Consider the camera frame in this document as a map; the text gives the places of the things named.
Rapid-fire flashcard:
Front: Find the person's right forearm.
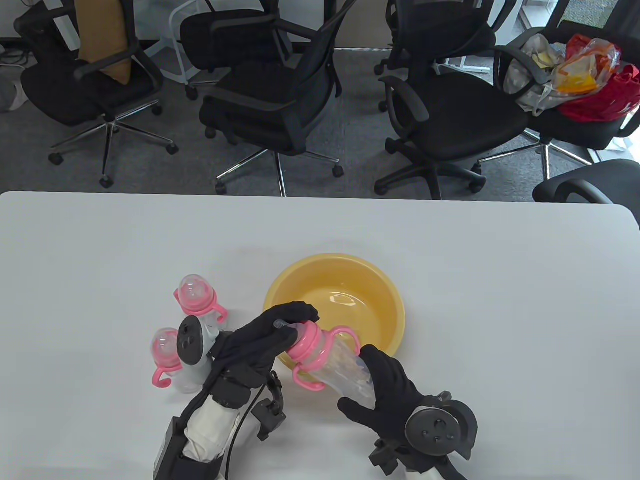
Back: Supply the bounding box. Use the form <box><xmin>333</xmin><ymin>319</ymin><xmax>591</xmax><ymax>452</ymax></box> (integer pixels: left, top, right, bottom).
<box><xmin>405</xmin><ymin>462</ymin><xmax>466</xmax><ymax>480</ymax></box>

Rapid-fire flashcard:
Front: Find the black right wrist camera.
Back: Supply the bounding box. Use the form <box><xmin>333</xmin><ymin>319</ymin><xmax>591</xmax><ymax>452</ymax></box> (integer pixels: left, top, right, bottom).
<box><xmin>369</xmin><ymin>439</ymin><xmax>416</xmax><ymax>476</ymax></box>

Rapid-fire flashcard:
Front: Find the black chair with cushion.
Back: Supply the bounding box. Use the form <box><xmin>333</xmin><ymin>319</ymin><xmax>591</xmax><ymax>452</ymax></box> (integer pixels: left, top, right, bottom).
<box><xmin>13</xmin><ymin>0</ymin><xmax>180</xmax><ymax>190</ymax></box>

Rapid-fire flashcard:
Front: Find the grey right hand controller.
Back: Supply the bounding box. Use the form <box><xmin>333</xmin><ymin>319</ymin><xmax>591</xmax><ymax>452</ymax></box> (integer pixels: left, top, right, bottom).
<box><xmin>405</xmin><ymin>397</ymin><xmax>479</xmax><ymax>462</ymax></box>

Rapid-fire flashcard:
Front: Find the orange plastic bag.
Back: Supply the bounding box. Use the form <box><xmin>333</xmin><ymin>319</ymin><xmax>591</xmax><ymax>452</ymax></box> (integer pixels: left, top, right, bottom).
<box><xmin>551</xmin><ymin>35</ymin><xmax>622</xmax><ymax>96</ymax></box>

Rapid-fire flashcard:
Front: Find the yellow plastic basin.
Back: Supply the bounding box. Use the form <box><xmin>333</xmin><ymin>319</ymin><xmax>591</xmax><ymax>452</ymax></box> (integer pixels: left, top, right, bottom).
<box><xmin>263</xmin><ymin>253</ymin><xmax>406</xmax><ymax>373</ymax></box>

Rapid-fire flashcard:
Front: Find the person's right hand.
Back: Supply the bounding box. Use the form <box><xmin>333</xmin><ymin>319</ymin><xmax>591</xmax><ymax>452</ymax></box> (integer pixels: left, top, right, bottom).
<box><xmin>337</xmin><ymin>344</ymin><xmax>451</xmax><ymax>451</ymax></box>

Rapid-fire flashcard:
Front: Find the black white cable bundle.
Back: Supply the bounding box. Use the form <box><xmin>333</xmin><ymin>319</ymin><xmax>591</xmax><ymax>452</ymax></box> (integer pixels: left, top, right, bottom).
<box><xmin>0</xmin><ymin>40</ymin><xmax>33</xmax><ymax>68</ymax></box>

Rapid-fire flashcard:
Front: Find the clear plastic baby bottle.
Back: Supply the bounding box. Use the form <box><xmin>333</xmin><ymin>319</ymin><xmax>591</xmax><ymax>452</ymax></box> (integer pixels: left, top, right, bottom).
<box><xmin>173</xmin><ymin>274</ymin><xmax>230</xmax><ymax>333</ymax></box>
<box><xmin>151</xmin><ymin>327</ymin><xmax>211</xmax><ymax>396</ymax></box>
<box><xmin>274</xmin><ymin>320</ymin><xmax>377</xmax><ymax>401</ymax></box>

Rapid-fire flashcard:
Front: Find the grey left hand controller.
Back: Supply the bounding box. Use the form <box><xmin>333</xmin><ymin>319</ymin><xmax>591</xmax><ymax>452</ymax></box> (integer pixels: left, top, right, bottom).
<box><xmin>177</xmin><ymin>314</ymin><xmax>221</xmax><ymax>386</ymax></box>

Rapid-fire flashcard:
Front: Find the black glove cable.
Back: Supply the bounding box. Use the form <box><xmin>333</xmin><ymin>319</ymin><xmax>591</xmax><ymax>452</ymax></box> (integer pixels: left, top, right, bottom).
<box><xmin>222</xmin><ymin>385</ymin><xmax>266</xmax><ymax>480</ymax></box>

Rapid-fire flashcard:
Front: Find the person's left hand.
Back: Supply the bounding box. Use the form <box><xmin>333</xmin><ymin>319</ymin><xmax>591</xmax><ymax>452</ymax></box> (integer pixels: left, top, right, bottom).
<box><xmin>207</xmin><ymin>301</ymin><xmax>321</xmax><ymax>396</ymax></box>

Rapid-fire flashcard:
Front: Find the black chair with bags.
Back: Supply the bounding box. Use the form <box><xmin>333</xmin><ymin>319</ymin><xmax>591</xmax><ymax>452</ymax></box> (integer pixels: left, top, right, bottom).
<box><xmin>477</xmin><ymin>0</ymin><xmax>640</xmax><ymax>182</ymax></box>

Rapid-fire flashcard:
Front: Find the black office chair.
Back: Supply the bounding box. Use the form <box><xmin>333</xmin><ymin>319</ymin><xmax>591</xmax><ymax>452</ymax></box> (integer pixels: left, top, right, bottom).
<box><xmin>374</xmin><ymin>0</ymin><xmax>518</xmax><ymax>113</ymax></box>
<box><xmin>178</xmin><ymin>0</ymin><xmax>321</xmax><ymax>101</ymax></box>
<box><xmin>532</xmin><ymin>159</ymin><xmax>640</xmax><ymax>205</ymax></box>
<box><xmin>374</xmin><ymin>75</ymin><xmax>532</xmax><ymax>201</ymax></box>
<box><xmin>199</xmin><ymin>0</ymin><xmax>359</xmax><ymax>197</ymax></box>

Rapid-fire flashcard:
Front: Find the red bag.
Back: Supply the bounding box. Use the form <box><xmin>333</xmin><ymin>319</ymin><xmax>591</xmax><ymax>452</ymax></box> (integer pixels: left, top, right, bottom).
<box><xmin>558</xmin><ymin>64</ymin><xmax>640</xmax><ymax>123</ymax></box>

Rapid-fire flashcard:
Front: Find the white metal table leg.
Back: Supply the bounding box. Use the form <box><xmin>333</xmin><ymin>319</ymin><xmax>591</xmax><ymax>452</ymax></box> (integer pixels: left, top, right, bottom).
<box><xmin>442</xmin><ymin>54</ymin><xmax>491</xmax><ymax>76</ymax></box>

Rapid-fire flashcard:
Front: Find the grey hand controller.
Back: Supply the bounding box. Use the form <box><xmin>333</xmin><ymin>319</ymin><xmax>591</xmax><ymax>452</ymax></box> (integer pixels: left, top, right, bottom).
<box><xmin>177</xmin><ymin>314</ymin><xmax>221</xmax><ymax>386</ymax></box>
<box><xmin>405</xmin><ymin>397</ymin><xmax>479</xmax><ymax>462</ymax></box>

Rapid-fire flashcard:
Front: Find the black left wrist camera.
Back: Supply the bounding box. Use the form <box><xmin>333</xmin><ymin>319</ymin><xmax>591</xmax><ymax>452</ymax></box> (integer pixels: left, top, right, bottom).
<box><xmin>251</xmin><ymin>370</ymin><xmax>288</xmax><ymax>442</ymax></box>

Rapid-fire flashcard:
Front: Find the brown cushion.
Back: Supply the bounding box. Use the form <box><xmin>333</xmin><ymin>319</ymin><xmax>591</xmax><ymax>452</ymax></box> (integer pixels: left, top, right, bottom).
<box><xmin>75</xmin><ymin>0</ymin><xmax>132</xmax><ymax>84</ymax></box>

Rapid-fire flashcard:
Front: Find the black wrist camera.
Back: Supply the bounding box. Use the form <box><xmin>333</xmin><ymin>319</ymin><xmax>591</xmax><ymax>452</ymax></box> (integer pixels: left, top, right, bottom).
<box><xmin>369</xmin><ymin>439</ymin><xmax>416</xmax><ymax>476</ymax></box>
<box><xmin>251</xmin><ymin>370</ymin><xmax>288</xmax><ymax>442</ymax></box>

